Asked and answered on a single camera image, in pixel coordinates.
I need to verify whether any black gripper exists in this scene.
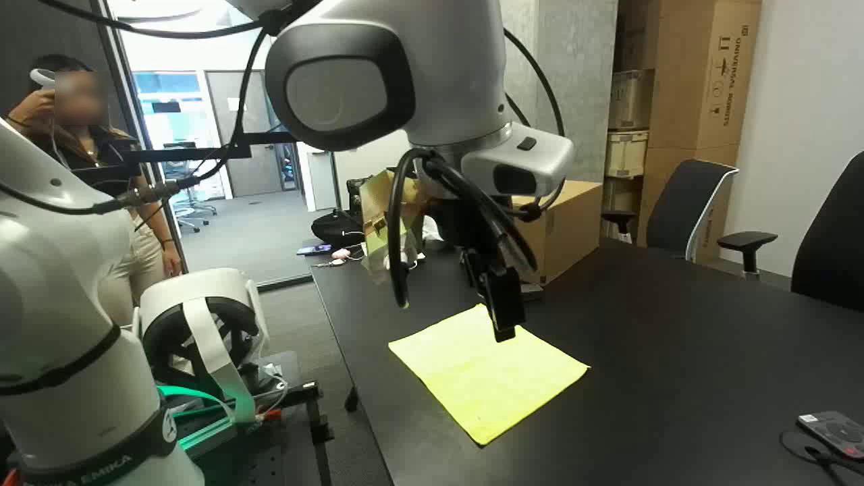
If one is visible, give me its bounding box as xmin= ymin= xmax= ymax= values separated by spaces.
xmin=436 ymin=189 xmax=535 ymax=345

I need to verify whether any yellow towel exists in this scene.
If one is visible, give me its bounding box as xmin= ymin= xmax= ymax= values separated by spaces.
xmin=387 ymin=303 xmax=594 ymax=449

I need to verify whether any brown cardboard box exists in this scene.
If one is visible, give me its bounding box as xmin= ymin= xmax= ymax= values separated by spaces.
xmin=516 ymin=179 xmax=606 ymax=287

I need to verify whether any tan cardboard flap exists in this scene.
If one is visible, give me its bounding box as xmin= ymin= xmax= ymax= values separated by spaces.
xmin=363 ymin=166 xmax=428 ymax=265

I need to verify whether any black bag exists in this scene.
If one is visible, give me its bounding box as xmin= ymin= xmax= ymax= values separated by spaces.
xmin=309 ymin=204 xmax=367 ymax=257

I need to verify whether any shelf with small boxes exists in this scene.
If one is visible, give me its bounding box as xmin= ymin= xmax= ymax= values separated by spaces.
xmin=602 ymin=64 xmax=655 ymax=245

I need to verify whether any black white-framed office chair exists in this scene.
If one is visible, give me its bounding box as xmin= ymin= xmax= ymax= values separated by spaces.
xmin=647 ymin=157 xmax=782 ymax=276
xmin=788 ymin=149 xmax=864 ymax=315

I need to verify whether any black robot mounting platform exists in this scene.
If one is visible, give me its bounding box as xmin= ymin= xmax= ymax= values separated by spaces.
xmin=173 ymin=347 xmax=340 ymax=486

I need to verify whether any tall cardboard box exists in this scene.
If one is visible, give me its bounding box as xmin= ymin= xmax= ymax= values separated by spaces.
xmin=620 ymin=0 xmax=764 ymax=250

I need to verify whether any small grey rolling chair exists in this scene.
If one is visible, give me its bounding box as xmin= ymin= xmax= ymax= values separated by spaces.
xmin=169 ymin=141 xmax=221 ymax=241

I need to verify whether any small black handheld device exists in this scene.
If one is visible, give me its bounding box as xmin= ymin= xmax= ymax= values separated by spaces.
xmin=779 ymin=423 xmax=864 ymax=486

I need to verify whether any small black flat device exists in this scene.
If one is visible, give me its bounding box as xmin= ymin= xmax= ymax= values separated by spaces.
xmin=798 ymin=407 xmax=864 ymax=465

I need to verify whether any seated person in tan clothes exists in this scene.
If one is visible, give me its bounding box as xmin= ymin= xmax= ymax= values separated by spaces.
xmin=4 ymin=52 xmax=190 ymax=326

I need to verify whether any black camera boom bar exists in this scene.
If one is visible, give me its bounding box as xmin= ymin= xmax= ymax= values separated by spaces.
xmin=134 ymin=129 xmax=300 ymax=166

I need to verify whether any green plastic frame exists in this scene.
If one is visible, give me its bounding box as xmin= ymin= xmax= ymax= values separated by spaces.
xmin=155 ymin=380 xmax=273 ymax=458

